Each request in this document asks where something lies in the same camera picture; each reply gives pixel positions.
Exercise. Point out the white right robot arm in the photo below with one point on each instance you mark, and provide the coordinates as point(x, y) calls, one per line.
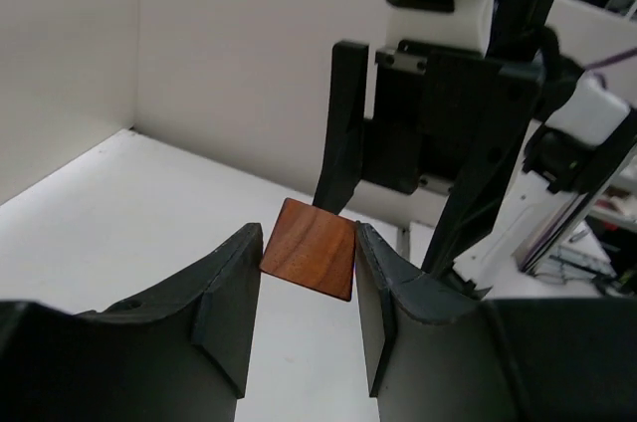
point(578, 136)

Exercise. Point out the red-brown wooden triangle block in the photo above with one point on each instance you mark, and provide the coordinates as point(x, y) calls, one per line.
point(312, 248)

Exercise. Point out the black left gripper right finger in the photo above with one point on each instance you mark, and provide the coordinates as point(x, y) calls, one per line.
point(432, 354)

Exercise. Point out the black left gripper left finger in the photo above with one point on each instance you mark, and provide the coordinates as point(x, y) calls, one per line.
point(177, 351)

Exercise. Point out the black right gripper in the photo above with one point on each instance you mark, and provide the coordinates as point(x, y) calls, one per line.
point(438, 112)

